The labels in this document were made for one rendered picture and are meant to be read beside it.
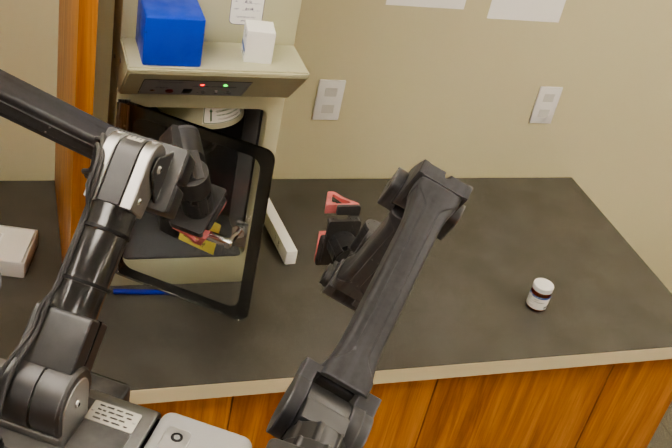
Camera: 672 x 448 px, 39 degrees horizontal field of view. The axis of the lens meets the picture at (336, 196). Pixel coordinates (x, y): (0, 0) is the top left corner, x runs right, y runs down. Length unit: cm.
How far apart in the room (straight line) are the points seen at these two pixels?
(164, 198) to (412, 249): 36
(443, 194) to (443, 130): 132
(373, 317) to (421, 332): 91
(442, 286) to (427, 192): 98
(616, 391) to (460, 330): 47
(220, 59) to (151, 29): 15
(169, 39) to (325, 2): 72
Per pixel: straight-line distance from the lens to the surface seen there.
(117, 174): 93
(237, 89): 173
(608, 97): 276
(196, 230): 165
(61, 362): 91
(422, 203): 123
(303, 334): 197
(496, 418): 225
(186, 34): 161
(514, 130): 266
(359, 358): 113
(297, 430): 105
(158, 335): 192
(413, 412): 212
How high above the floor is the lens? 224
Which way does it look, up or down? 33 degrees down
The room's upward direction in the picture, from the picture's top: 13 degrees clockwise
